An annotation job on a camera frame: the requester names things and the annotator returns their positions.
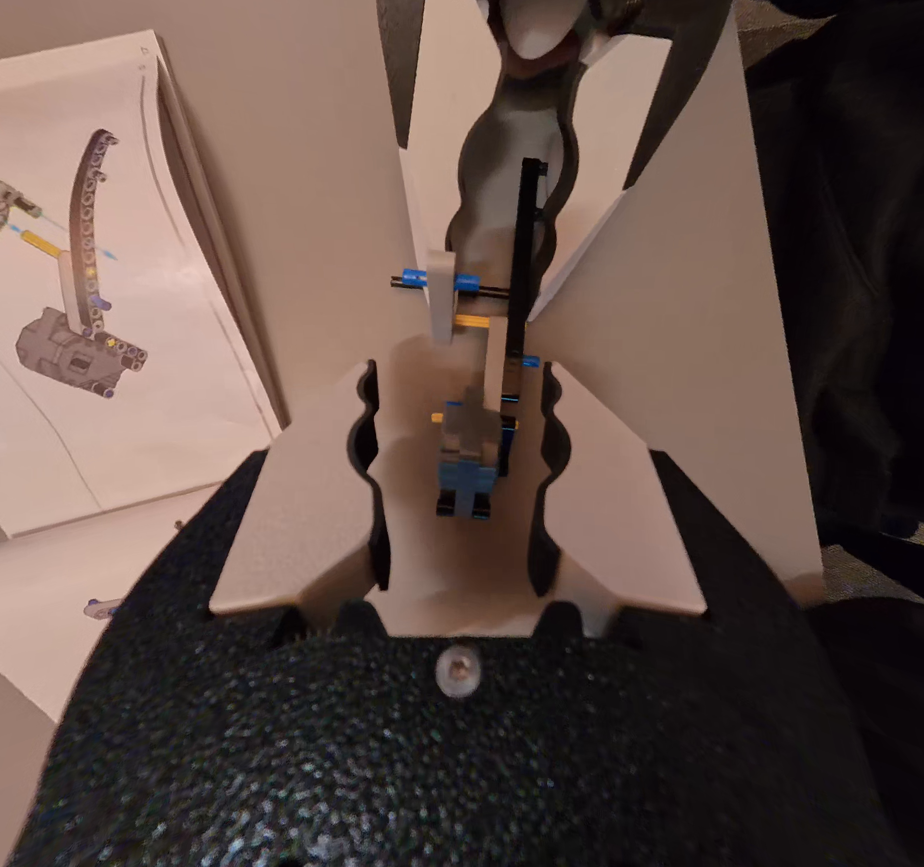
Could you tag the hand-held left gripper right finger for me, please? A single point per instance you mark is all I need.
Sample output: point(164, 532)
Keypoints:
point(621, 528)

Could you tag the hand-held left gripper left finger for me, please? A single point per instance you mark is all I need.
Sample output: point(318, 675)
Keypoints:
point(289, 520)

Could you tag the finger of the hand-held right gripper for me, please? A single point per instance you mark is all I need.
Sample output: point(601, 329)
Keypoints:
point(686, 304)
point(433, 87)

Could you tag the toy brick beam assembly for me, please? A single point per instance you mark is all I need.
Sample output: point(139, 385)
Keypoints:
point(469, 441)

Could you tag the grey desk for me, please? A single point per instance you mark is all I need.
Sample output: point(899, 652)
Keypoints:
point(289, 123)

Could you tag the person's dark clothing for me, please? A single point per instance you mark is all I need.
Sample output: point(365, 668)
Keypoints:
point(852, 268)

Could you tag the open instruction booklet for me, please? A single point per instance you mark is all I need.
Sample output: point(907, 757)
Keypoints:
point(166, 391)

